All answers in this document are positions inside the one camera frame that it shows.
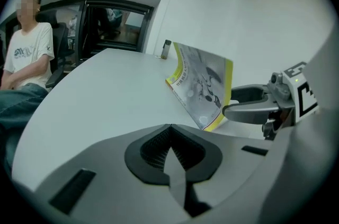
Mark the yellow grey cover book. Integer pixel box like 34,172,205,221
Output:
165,42,234,131

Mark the black window frame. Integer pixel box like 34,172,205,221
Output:
0,0,155,66

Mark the black office chair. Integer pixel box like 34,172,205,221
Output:
37,10,76,88

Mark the grey lighter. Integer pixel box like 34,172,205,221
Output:
160,39,172,60

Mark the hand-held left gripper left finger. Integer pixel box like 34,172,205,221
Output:
34,124,192,224

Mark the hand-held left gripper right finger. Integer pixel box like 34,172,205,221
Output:
171,124,318,224

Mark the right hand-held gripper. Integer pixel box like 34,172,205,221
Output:
221,60,320,141

